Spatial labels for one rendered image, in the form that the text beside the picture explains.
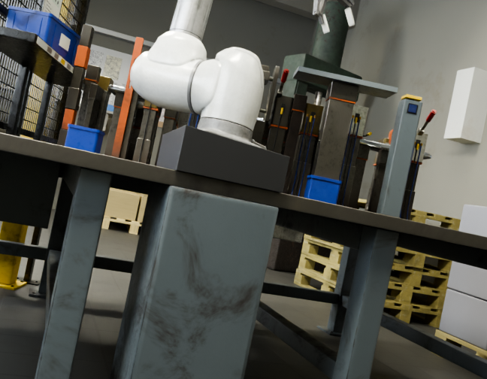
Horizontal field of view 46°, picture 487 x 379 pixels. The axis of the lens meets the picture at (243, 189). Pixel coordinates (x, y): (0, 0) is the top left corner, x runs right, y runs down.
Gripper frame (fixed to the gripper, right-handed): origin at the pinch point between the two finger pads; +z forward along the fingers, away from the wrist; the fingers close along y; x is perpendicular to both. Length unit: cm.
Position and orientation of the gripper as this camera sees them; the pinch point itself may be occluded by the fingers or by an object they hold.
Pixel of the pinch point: (338, 26)
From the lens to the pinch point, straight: 239.2
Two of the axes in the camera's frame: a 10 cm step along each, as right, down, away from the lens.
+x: -4.9, 0.1, 8.7
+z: 3.0, 9.4, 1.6
